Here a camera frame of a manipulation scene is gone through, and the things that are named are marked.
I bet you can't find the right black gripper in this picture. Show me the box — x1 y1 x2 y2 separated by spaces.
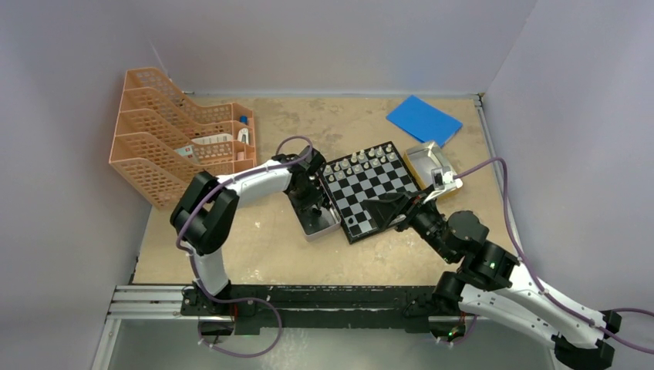
360 183 454 262

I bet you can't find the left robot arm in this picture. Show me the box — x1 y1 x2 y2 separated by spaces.
170 146 325 315

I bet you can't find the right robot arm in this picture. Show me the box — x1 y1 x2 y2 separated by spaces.
362 192 622 369

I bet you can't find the black white chess board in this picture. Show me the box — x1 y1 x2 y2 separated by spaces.
319 141 419 244

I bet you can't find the silver metal tin tray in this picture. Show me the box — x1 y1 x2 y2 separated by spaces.
288 194 342 241

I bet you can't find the white stapler in rack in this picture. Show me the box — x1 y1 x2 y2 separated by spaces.
238 128 250 145

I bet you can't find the blue notebook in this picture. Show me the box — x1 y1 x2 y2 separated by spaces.
386 96 463 147

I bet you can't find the white label box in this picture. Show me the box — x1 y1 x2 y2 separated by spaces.
191 133 234 145

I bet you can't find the orange plastic file rack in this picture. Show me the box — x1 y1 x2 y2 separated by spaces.
109 67 258 208

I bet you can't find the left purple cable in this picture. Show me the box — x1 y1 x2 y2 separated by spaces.
175 136 314 308

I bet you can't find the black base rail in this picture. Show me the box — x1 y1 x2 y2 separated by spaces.
181 284 484 337

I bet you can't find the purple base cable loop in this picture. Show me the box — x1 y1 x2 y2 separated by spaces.
197 298 284 359

